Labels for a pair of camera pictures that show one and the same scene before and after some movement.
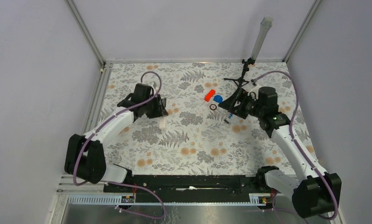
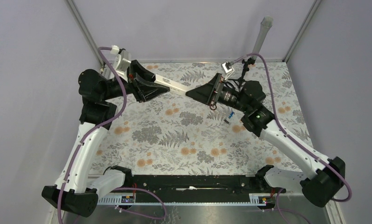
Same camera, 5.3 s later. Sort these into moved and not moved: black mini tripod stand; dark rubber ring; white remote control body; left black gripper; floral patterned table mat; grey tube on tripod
Moved: left black gripper; white remote control body
Not moved: floral patterned table mat; black mini tripod stand; grey tube on tripod; dark rubber ring
